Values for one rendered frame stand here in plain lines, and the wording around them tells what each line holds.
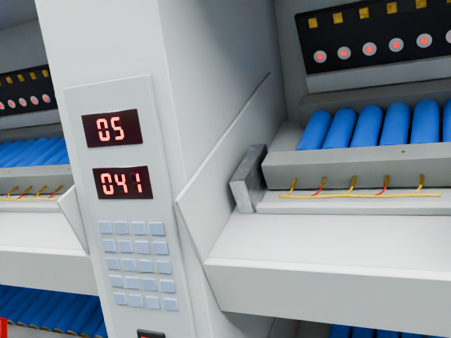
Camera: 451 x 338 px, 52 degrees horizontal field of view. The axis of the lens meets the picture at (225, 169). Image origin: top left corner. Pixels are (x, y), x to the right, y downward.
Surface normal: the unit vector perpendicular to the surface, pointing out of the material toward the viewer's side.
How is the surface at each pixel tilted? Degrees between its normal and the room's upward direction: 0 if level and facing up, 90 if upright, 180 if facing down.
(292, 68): 90
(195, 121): 90
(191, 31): 90
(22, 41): 90
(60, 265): 110
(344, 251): 20
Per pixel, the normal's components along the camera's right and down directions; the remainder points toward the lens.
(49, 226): -0.29, -0.83
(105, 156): -0.44, 0.24
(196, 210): 0.89, -0.04
